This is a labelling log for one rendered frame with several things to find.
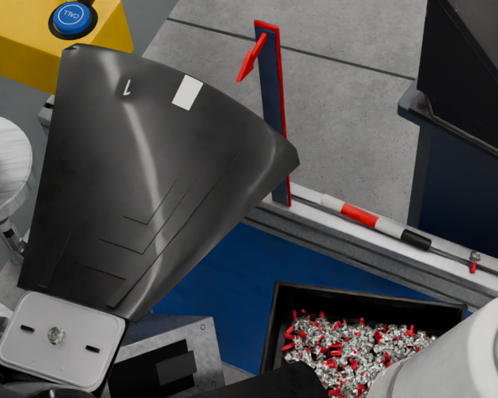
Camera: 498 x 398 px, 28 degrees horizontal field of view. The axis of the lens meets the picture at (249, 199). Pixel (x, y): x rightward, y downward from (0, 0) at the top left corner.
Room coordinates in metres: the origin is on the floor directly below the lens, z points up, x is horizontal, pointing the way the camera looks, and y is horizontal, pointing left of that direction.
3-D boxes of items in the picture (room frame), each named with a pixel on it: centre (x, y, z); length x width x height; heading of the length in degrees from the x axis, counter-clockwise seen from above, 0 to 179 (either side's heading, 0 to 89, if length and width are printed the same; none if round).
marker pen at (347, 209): (0.55, -0.14, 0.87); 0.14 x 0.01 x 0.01; 54
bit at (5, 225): (0.31, 0.15, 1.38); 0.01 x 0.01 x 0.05
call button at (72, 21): (0.75, 0.16, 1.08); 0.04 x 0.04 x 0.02
